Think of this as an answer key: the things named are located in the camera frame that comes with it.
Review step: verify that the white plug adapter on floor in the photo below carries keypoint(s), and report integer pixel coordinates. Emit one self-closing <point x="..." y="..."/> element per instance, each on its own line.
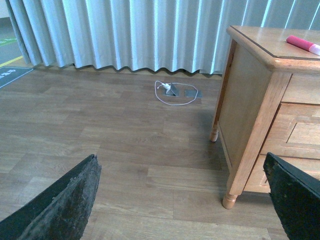
<point x="166" y="86"/>

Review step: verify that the green floor marking sticker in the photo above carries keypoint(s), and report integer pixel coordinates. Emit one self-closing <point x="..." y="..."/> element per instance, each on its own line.
<point x="6" y="41"/>

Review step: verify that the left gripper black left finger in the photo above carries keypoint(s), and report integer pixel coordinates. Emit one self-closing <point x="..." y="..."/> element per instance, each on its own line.
<point x="61" y="211"/>

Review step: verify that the wooden nightstand cabinet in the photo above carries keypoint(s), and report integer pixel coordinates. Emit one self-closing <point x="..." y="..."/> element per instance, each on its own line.
<point x="262" y="72"/>

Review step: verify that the dark floor sign sticker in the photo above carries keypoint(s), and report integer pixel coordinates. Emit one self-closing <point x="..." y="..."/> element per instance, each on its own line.
<point x="8" y="74"/>

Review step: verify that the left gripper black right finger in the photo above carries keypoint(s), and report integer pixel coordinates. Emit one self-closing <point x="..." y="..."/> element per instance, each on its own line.
<point x="296" y="198"/>

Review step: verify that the wooden drawer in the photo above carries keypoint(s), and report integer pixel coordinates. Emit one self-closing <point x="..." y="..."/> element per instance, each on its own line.
<point x="257" y="181"/>
<point x="295" y="132"/>

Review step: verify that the pink highlighter marker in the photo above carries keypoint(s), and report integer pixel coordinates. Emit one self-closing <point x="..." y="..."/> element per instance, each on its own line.
<point x="304" y="44"/>

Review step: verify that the closed metal floor plate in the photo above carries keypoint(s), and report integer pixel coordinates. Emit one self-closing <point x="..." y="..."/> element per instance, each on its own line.
<point x="189" y="93"/>

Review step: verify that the open metal floor socket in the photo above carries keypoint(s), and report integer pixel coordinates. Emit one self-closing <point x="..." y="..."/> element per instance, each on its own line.
<point x="173" y="91"/>

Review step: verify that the light blue pleated curtain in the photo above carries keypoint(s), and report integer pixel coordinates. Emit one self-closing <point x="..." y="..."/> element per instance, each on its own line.
<point x="153" y="34"/>

